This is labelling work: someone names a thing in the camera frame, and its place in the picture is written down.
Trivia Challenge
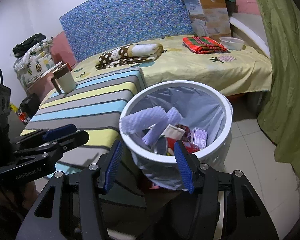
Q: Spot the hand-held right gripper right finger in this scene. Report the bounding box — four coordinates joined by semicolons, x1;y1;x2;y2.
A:
174;140;279;240

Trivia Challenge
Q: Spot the black backpack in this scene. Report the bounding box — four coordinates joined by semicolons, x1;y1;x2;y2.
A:
19;93;42;120

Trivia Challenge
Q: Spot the blue floral headboard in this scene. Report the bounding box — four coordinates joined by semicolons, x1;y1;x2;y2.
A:
59;0;207;64

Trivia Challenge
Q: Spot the brown polka dot blanket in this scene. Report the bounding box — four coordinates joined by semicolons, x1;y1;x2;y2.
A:
94;43;163;70

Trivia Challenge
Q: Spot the white mug with brown lid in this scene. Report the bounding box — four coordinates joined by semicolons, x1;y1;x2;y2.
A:
51;62;77;95

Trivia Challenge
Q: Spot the green curtain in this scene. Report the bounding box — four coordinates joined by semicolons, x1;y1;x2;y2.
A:
250;0;300;188

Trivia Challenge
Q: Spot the pineapple print bag pile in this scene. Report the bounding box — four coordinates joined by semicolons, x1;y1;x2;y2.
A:
13;37;54;88

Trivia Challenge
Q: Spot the lavender foam sheet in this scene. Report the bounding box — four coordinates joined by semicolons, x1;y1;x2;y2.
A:
120;106;184;147

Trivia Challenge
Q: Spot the purple drink carton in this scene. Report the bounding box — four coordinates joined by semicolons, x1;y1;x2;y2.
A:
191;127;208;148

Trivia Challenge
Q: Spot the pink storage box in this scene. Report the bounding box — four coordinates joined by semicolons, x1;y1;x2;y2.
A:
25;61;73;98

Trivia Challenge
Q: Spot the person's left forearm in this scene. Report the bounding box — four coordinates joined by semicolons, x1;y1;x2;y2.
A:
0;179;40;240

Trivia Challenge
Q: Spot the white bed frame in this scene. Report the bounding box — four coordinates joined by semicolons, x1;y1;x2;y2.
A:
229;15;270;58

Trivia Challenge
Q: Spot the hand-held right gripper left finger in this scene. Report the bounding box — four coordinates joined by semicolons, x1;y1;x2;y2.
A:
16;140;123;240

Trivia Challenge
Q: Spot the cardboard bedding box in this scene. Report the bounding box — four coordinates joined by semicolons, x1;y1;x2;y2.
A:
184;0;232;38

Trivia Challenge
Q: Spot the white plastic bowl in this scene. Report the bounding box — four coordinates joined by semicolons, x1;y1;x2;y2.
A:
219;37;244;50

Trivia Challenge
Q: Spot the white and green paper bag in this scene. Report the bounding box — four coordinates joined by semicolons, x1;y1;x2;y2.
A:
162;124;186;140

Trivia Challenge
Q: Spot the yellow bed sheet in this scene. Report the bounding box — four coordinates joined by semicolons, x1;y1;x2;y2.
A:
40;34;273;98

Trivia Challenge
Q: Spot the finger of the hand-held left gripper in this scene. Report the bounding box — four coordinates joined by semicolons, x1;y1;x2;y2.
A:
14;130;90;157
15;124;77;144

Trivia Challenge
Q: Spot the white round trash bin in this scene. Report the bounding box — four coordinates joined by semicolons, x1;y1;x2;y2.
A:
119;80;233;190

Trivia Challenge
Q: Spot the translucent plastic bin liner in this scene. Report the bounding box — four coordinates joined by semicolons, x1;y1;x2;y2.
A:
127;86;227;190

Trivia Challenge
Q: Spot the red plaid cloth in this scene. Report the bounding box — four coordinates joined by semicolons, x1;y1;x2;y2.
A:
182;36;228;55

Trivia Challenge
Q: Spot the red cartoon snack can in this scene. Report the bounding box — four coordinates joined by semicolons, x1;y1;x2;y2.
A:
176;124;192;140

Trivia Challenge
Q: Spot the black bag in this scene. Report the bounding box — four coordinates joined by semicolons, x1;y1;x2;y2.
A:
12;33;47;57

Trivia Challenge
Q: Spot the maroon tin can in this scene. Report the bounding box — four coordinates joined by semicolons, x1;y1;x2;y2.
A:
153;135;175;155

